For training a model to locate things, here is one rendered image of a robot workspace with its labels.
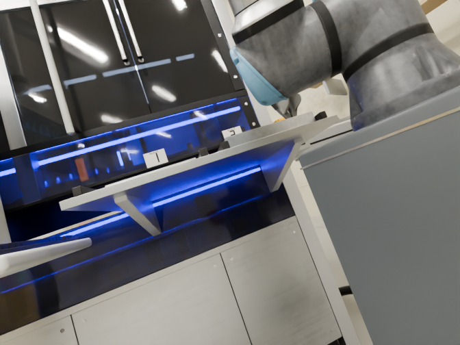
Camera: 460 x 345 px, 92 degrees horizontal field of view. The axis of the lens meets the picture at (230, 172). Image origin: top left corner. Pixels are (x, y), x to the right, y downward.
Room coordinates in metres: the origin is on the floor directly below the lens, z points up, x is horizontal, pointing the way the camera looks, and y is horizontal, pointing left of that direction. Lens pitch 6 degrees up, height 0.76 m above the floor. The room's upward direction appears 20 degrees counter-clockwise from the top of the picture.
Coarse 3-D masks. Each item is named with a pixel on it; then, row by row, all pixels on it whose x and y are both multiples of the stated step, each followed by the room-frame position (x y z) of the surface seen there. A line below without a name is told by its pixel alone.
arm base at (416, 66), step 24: (384, 48) 0.28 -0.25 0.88; (408, 48) 0.27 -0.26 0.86; (432, 48) 0.27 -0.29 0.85; (360, 72) 0.31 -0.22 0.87; (384, 72) 0.28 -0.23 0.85; (408, 72) 0.27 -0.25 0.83; (432, 72) 0.27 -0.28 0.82; (456, 72) 0.25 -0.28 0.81; (360, 96) 0.32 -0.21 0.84; (384, 96) 0.29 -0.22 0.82; (408, 96) 0.27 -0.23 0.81; (432, 96) 0.26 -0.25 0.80; (360, 120) 0.32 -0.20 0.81
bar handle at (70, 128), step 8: (32, 0) 0.76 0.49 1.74; (32, 8) 0.76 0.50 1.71; (40, 16) 0.77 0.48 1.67; (40, 24) 0.77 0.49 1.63; (40, 32) 0.76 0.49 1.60; (40, 40) 0.76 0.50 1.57; (48, 40) 0.78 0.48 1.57; (48, 48) 0.77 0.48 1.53; (48, 56) 0.76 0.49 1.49; (48, 64) 0.76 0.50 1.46; (56, 72) 0.77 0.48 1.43; (56, 80) 0.76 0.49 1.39; (56, 88) 0.76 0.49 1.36; (56, 96) 0.76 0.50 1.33; (64, 104) 0.77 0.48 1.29; (64, 112) 0.76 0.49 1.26; (64, 120) 0.76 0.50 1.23; (72, 128) 0.77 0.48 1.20
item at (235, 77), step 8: (208, 0) 0.98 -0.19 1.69; (208, 8) 0.98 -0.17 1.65; (208, 16) 0.98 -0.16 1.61; (216, 16) 0.99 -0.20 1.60; (216, 24) 0.98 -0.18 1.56; (216, 32) 0.98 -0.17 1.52; (216, 40) 0.98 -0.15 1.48; (224, 40) 0.98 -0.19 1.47; (224, 48) 0.98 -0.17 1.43; (224, 56) 0.98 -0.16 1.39; (232, 64) 0.98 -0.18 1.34; (232, 72) 0.98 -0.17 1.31; (232, 80) 0.98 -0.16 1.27; (240, 80) 0.98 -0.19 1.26; (240, 88) 0.98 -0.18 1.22; (248, 104) 0.98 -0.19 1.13; (248, 112) 0.98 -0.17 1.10; (248, 120) 0.97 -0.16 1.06; (256, 120) 0.98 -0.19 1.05
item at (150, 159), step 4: (152, 152) 0.88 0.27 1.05; (156, 152) 0.89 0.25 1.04; (160, 152) 0.89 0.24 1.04; (164, 152) 0.89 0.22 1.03; (144, 156) 0.88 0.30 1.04; (148, 156) 0.88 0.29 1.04; (152, 156) 0.88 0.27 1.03; (156, 156) 0.88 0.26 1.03; (160, 156) 0.89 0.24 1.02; (164, 156) 0.89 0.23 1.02; (148, 160) 0.88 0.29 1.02; (152, 160) 0.88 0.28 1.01; (156, 160) 0.88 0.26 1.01; (160, 160) 0.89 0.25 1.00; (164, 160) 0.89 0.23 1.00; (148, 164) 0.88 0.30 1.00; (152, 164) 0.88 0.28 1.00; (156, 164) 0.88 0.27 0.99
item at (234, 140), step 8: (312, 112) 0.61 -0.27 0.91; (280, 120) 0.59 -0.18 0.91; (288, 120) 0.60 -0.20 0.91; (296, 120) 0.60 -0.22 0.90; (304, 120) 0.61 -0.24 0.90; (312, 120) 0.61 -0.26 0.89; (256, 128) 0.58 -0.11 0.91; (264, 128) 0.58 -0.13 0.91; (272, 128) 0.59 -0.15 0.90; (280, 128) 0.59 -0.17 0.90; (288, 128) 0.60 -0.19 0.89; (232, 136) 0.57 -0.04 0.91; (240, 136) 0.57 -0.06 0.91; (248, 136) 0.57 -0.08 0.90; (256, 136) 0.58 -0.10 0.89; (264, 136) 0.58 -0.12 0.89; (232, 144) 0.56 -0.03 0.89
